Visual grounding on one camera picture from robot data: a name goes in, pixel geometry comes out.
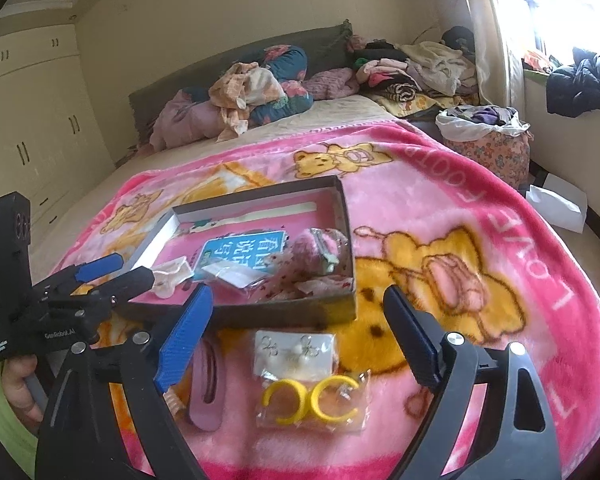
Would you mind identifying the dark pink banana hair clip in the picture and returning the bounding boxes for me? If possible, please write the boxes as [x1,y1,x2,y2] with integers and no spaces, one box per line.
[188,335,226,432]

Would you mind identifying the clear bag with grey card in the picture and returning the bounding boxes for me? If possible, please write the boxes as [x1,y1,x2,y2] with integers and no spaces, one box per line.
[197,259,270,290]

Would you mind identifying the pearl earrings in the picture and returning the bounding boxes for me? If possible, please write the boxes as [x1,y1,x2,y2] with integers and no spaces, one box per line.
[252,330,338,382]

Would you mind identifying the yellow hoop earrings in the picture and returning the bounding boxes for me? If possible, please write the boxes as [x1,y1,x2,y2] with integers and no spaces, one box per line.
[256,370,372,434]

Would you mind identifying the green left sleeve forearm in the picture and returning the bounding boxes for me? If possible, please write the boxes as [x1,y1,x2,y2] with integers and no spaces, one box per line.
[0,365,38,479]

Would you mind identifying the left hand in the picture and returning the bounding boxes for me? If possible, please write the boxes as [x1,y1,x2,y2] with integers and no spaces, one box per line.
[1,356,43,434]

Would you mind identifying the white bow hair clip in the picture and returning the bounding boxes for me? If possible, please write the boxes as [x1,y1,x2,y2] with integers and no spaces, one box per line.
[151,256,195,299]

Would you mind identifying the pink cartoon bear blanket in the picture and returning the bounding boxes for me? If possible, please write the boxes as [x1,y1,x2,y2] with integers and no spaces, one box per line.
[49,119,600,480]

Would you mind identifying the floral fabric scrunchie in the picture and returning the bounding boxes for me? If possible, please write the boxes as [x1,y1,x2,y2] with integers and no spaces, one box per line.
[252,250,353,302]

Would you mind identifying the shallow pink cardboard box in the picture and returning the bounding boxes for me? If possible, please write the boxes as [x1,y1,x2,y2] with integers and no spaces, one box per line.
[116,177,358,328]

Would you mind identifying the cream wardrobe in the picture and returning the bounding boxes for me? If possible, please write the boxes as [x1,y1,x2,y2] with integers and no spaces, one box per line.
[0,25,114,249]

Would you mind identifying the pink floral pillow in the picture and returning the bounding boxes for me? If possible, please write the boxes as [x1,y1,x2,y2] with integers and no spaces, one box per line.
[149,87,225,152]

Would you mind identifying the white paper box on floor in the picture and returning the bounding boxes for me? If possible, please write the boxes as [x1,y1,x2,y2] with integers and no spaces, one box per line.
[524,172,588,234]

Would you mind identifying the floral laundry bag with clothes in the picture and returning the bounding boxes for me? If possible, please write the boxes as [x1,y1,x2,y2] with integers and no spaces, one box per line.
[436,105,533,188]

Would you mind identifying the beige bed sheet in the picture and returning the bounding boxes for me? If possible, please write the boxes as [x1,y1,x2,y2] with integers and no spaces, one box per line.
[30,96,394,282]

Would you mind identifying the orange floral crumpled cloth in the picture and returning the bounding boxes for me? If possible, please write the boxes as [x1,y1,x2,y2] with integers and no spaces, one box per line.
[209,62,285,142]

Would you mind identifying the pile of clothes on bed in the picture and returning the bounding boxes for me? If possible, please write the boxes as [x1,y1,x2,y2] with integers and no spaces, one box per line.
[348,26,480,118]

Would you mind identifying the small pink knitted garment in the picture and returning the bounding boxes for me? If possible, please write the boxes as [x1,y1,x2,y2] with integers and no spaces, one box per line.
[303,68,360,101]

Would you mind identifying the cream curtain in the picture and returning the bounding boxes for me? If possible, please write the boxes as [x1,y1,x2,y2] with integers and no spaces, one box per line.
[466,0,535,113]

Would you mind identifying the dark teal floral quilt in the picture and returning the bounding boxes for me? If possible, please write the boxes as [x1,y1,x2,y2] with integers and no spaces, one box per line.
[179,44,315,128]

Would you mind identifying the dark green headboard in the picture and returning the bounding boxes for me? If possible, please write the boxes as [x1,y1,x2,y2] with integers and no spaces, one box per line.
[127,18,354,141]

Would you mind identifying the dark jacket on windowsill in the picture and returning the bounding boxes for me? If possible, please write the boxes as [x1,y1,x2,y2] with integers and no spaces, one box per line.
[545,48,600,118]

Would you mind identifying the window with dark frame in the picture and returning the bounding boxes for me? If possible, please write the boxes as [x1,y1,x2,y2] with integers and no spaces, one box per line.
[524,0,600,64]

